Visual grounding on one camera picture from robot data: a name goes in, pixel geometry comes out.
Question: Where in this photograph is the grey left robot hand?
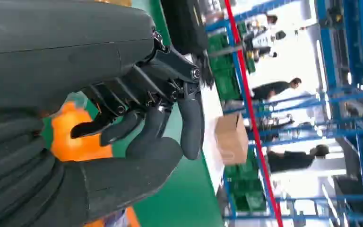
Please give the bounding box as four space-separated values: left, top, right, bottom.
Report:
0 0 206 227

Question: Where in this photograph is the orange drink bottle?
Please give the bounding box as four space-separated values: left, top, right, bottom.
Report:
50 92 115 162
83 206 141 227

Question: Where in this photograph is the black bag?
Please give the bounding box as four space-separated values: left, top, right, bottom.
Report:
161 0 215 88

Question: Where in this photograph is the white table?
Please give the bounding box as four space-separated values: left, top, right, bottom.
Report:
186 53 227 195

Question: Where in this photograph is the green plastic crate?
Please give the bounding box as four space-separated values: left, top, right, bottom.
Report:
225 150 267 212
208 31 242 102

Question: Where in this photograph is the cardboard box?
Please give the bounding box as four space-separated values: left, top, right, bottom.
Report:
214 113 250 166

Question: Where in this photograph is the red pole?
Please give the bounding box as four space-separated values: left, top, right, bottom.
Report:
224 0 284 227

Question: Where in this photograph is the person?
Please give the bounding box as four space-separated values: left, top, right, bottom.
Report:
251 77 303 102
267 144 330 174

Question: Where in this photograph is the tall blue shelf rack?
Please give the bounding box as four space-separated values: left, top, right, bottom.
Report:
314 0 363 227

